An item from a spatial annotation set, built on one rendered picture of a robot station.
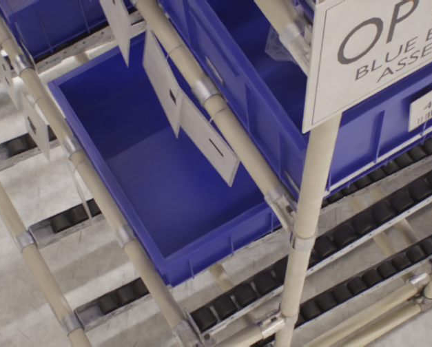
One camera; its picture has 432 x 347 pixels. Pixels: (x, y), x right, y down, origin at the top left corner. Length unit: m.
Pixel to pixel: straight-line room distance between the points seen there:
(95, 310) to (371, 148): 0.81
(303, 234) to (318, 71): 0.44
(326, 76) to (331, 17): 0.10
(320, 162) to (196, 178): 0.61
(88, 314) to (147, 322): 0.45
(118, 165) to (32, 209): 0.82
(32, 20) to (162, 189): 0.36
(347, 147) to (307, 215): 0.10
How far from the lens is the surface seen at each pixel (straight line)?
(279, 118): 1.15
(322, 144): 1.06
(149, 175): 1.69
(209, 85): 1.40
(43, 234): 2.01
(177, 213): 1.66
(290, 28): 0.98
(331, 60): 0.88
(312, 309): 1.97
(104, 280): 2.41
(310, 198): 1.18
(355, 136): 1.23
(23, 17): 1.71
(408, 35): 0.94
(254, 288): 1.65
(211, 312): 1.62
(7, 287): 2.44
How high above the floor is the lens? 2.27
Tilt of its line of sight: 65 degrees down
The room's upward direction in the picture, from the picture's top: straight up
